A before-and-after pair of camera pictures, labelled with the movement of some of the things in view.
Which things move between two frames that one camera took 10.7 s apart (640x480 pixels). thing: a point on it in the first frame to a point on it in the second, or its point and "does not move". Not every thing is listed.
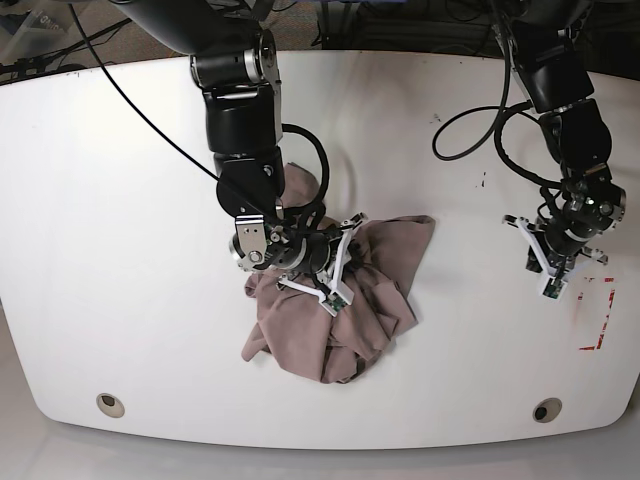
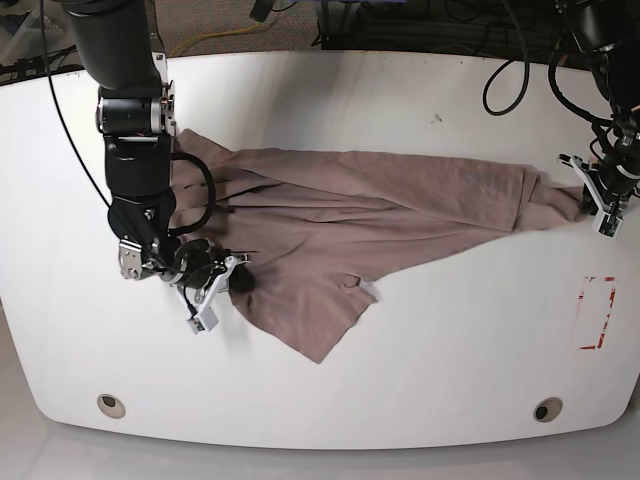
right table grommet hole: [547, 410] does not move
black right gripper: [592, 205] to [619, 168]
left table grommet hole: [110, 404] does not move
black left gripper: [258, 245] to [180, 262]
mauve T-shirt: [383, 258] to [318, 227]
